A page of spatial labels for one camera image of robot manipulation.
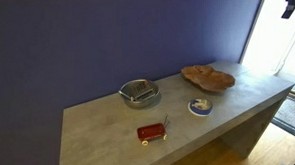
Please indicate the metallic dishpan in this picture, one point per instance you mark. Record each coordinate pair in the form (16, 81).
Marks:
(148, 98)

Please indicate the dark grey door mat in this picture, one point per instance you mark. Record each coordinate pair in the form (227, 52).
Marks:
(294, 114)

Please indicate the wooden tray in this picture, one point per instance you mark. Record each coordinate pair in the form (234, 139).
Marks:
(208, 78)

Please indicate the blue and white saucer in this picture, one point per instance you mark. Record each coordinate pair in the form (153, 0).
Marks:
(200, 107)

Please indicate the grey concrete-look cabinet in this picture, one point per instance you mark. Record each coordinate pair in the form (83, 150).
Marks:
(203, 133)

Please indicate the red toy wagon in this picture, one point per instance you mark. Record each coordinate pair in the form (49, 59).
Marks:
(151, 132)

